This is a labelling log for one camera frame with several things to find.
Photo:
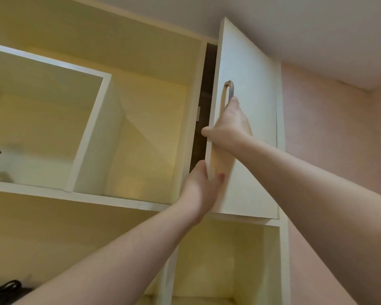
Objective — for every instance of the person's right hand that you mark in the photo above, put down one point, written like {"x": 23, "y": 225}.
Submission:
{"x": 231, "y": 127}

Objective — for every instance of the person's left hand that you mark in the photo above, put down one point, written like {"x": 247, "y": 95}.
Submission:
{"x": 198, "y": 195}

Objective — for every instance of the person's right thumb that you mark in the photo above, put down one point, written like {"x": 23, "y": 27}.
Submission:
{"x": 208, "y": 132}

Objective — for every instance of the person's left thumb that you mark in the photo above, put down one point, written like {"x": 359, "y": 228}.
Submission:
{"x": 218, "y": 180}

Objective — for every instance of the white cabinet door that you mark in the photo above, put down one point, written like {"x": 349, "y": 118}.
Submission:
{"x": 254, "y": 79}

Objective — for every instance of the person's left forearm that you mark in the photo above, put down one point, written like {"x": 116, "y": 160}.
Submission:
{"x": 114, "y": 260}

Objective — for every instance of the person's right forearm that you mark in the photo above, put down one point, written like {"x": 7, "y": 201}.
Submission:
{"x": 320, "y": 212}

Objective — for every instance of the white door hinge plate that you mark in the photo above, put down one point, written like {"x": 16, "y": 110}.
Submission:
{"x": 198, "y": 112}

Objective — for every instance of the white open shelf cabinet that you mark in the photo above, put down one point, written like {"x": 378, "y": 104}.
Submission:
{"x": 92, "y": 53}

